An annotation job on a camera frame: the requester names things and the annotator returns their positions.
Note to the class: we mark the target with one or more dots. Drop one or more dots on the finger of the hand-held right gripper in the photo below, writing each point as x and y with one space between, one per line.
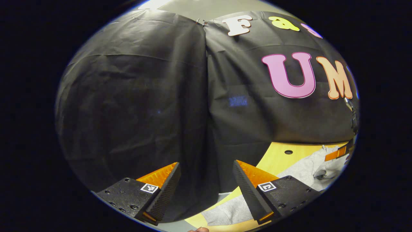
334 154

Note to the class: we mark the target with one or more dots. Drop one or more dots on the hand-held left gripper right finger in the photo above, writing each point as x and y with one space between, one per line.
249 196

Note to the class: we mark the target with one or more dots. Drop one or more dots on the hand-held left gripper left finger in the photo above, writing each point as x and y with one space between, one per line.
165 196

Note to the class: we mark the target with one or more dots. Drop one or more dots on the grey sweatshirt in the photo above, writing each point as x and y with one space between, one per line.
299 170

